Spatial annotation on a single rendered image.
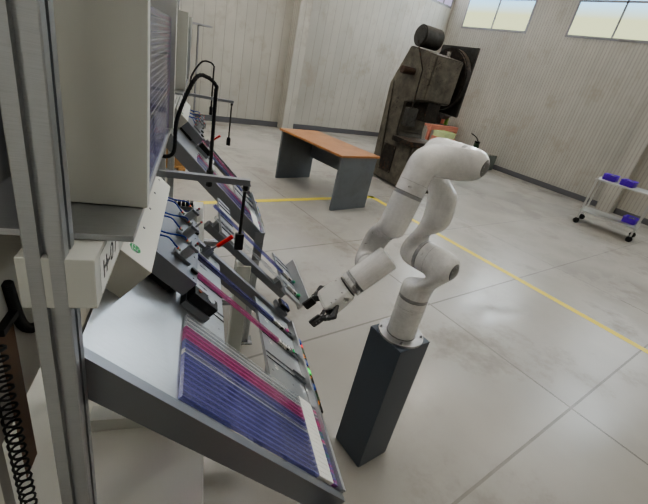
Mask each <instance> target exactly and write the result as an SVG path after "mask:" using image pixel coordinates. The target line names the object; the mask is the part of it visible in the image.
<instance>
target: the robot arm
mask: <svg viewBox="0 0 648 504"><path fill-rule="evenodd" d="M489 166H490V159H489V156H488V155H487V154H486V153H485V152H484V151H483V150H481V149H479V148H476V147H473V146H470V145H466V144H463V143H460V142H457V141H454V140H450V139H447V138H442V137H436V138H433V139H431V140H429V141H428V142H427V143H426V144H425V145H424V146H423V147H421V148H419V149H417V150H416V151H415V152H414V153H413V154H412V155H411V156H410V158H409V160H408V161H407V163H406V165H405V167H404V169H403V172H402V174H401V176H400V178H399V180H398V182H397V184H396V186H395V188H394V190H393V193H392V195H391V197H390V199H389V201H388V203H387V206H386V208H385V210H384V212H383V214H382V216H381V218H380V220H379V221H378V222H377V223H376V224H374V225H373V226H372V227H371V228H370V229H369V230H368V232H367V233H366V235H365V236H364V238H363V240H362V242H361V244H360V247H359V249H358V251H357V254H356V257H355V266H354V267H352V268H351V269H349V270H348V271H347V272H345V273H344V274H342V275H343V277H344V278H343V277H340V278H338V279H336V280H334V281H332V282H331V283H329V284H327V285H326V286H322V285H320V286H319V287H318V288H317V290H315V292H314V294H312V295H311V297H310V298H309V299H307V300H306V301H304V302H303V303H302V305H303V306H304V307H305V308H306V309H309V308H311V307H312V306H313V305H315V304H316V303H317V302H316V301H320V303H321V305H322V307H323V310H322V312H321V313H320V315H319V314H317V315H316V316H315V317H313V318H312V319H310V320H309V323H310V324H311V325H312V326H313V327H316V326H317V325H319V324H320V323H321V322H323V321H330V320H334V319H336V318H337V314H338V313H339V312H340V311H341V310H343V309H344V308H345V307H346V306H347V305H348V304H349V303H350V302H351V301H352V300H353V299H354V296H355V294H356V295H357V296H358V295H360V294H361V293H362V292H364V291H365V290H367V289H368V288H369V287H371V286H372V285H374V284H375V283H376V282H378V281H379V280H381V279H382V278H384V277H385V276H386V275H388V274H389V273H391V272H392V271H393V270H395V269H396V265H395V263H394V262H393V260H392V259H391V257H390V256H389V255H388V253H387V252H386V251H385V250H384V248H385V247H386V245H387V244H388V243H389V242H390V241H391V240H392V239H396V238H400V237H402V236H403V235H404V233H405V232H406V230H407V228H408V226H409V224H410V222H411V221H412V219H413V217H414V215H415V213H416V211H417V209H418V207H419V205H420V203H421V201H422V199H423V197H424V195H425V193H426V191H427V189H428V199H427V203H426V207H425V211H424V214H423V217H422V219H421V221H420V223H419V225H418V226H417V228H416V229H415V230H414V231H413V232H412V233H411V234H410V235H409V236H408V237H407V238H406V239H405V241H404V242H403V243H402V245H401V248H400V255H401V258H402V259H403V261H404V262H406V263H407V264H408V265H410V266H411V267H413V268H415V269H416V270H418V271H420V272H421V273H423V274H424V275H425V278H420V277H407V278H406V279H405V280H404V281H403V283H402V285H401V288H400V290H399V293H398V296H397V299H396V302H395V305H394V308H393V311H392V314H391V317H390V318H386V319H383V320H382V321H381V322H380V323H379V326H378V330H379V333H380V335H381V336H382V337H383V338H384V339H385V340H386V341H387V342H389V343H390V344H392V345H394V346H397V347H400V348H404V349H415V348H418V347H419V346H420V345H421V344H422V342H423V335H422V333H421V331H420V330H419V329H418V328H419V325H420V323H421V320H422V317H423V315H424V312H425V310H426V307H427V304H428V302H429V299H430V297H431V295H432V293H433V291H434V290H435V289H436V288H438V287H439V286H441V285H443V284H446V283H448V282H450V281H451V280H453V279H454V278H455V277H456V276H457V275H458V272H459V269H460V263H459V260H458V258H457V257H456V256H455V255H454V254H453V253H451V252H450V251H448V250H446V249H445V248H443V247H441V246H439V245H437V244H435V243H433V242H431V241H430V235H433V234H437V233H440V232H442V231H444V230H445V229H446V228H447V227H448V226H449V225H450V223H451V221H452V219H453V216H454V213H455V209H456V206H457V201H458V197H457V193H456V191H455V189H454V187H453V185H452V183H451V181H450V180H455V181H465V182H468V181H474V180H478V179H480V178H481V177H483V176H484V175H485V174H486V173H487V172H488V169H489ZM420 198H421V199H420ZM325 312H326V315H324V314H325Z"/></svg>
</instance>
